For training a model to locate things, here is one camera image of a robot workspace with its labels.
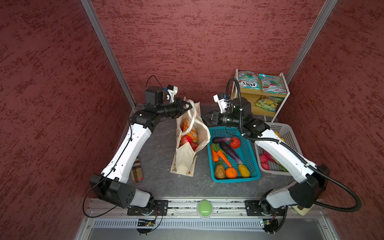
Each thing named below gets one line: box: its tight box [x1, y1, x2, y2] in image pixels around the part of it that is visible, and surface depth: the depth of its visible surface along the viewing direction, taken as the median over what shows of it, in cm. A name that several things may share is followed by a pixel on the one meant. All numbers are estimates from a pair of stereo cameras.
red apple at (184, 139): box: [179, 135, 192, 148], surface depth 86 cm
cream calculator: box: [291, 203, 315, 216], surface depth 74 cm
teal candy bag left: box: [238, 71, 261, 90], surface depth 87 cm
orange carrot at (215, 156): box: [212, 148, 219, 163], surface depth 92 cm
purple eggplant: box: [220, 141, 243, 165], surface depth 93 cm
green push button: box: [196, 199, 214, 220], surface depth 74 cm
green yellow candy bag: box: [255, 96, 284, 112], surface depth 99 cm
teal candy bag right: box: [258, 73, 288, 95], surface depth 84 cm
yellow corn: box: [238, 164, 251, 178], surface depth 83 cm
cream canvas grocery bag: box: [170, 97, 211, 177], surface depth 70 cm
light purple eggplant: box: [212, 137, 231, 143], surface depth 99 cm
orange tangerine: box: [225, 167, 238, 179], surface depth 83 cm
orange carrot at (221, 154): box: [216, 150, 232, 167], surface depth 92 cm
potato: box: [215, 164, 226, 179], surface depth 84 cm
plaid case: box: [130, 158, 143, 183], surface depth 85 cm
